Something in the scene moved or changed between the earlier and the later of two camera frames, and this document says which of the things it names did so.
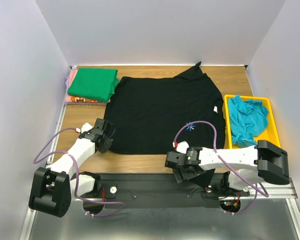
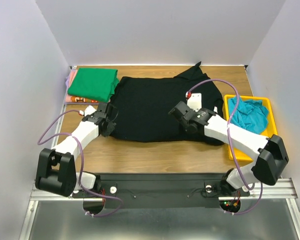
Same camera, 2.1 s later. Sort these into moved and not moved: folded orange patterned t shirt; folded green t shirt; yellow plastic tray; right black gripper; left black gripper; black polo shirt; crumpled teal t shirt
Moved: right black gripper; left black gripper; black polo shirt
Not moved: crumpled teal t shirt; folded orange patterned t shirt; yellow plastic tray; folded green t shirt
